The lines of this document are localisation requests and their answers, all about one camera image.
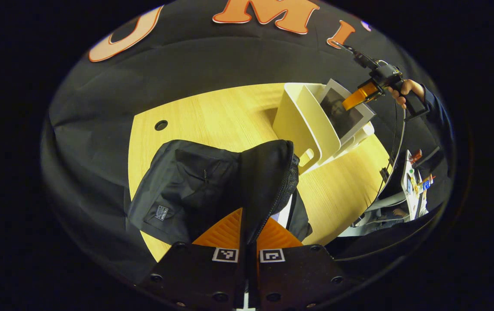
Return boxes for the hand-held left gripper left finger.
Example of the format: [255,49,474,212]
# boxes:
[137,207,247,311]

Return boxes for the black schoolbag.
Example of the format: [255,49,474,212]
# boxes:
[128,139,313,260]

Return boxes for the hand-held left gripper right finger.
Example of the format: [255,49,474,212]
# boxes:
[249,216,353,311]

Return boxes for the black backdrop cloth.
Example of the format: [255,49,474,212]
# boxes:
[41,0,455,286]

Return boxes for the grey portrait cover book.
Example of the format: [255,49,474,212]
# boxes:
[318,79,376,146]

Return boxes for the white bookshelf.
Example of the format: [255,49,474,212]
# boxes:
[272,82,376,175]

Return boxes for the cluttered white desk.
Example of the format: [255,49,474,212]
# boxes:
[400,149,437,222]

